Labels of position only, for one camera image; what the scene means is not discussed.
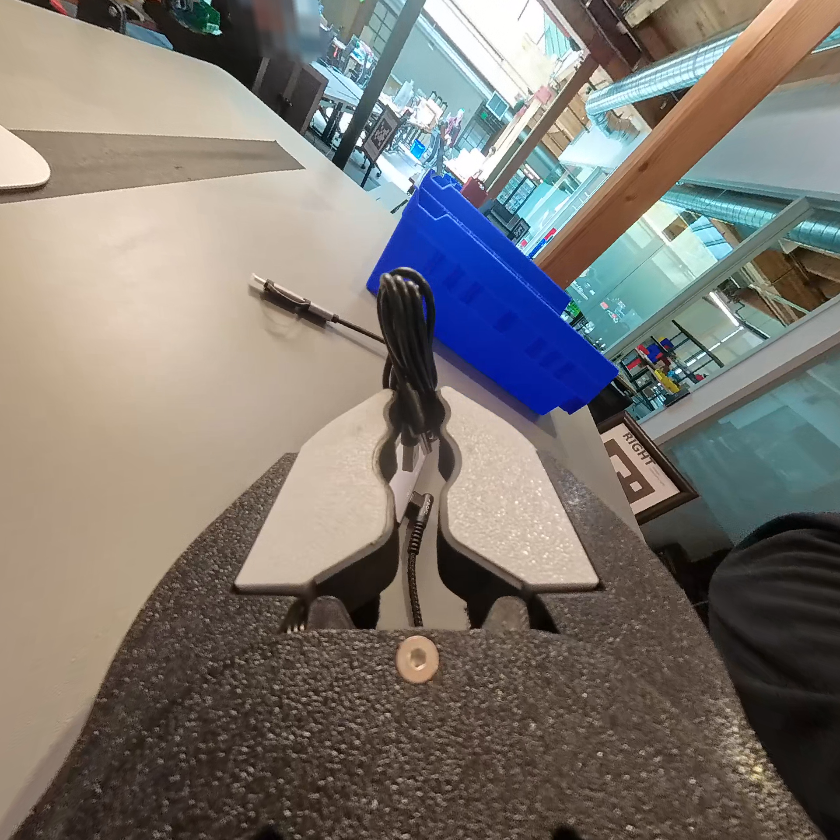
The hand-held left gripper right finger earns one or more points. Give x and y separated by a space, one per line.
518 518

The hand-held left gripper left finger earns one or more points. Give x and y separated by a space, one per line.
321 512

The framed marker board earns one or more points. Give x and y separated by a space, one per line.
640 472

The blue plastic bin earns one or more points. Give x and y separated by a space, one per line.
492 308

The printed marker board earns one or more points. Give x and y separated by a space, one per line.
384 131

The black light stand pole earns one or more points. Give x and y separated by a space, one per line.
380 85

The wooden support post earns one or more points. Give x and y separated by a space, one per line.
689 131

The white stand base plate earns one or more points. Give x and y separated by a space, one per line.
19 167

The silver spiral air duct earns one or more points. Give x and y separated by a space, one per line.
656 79

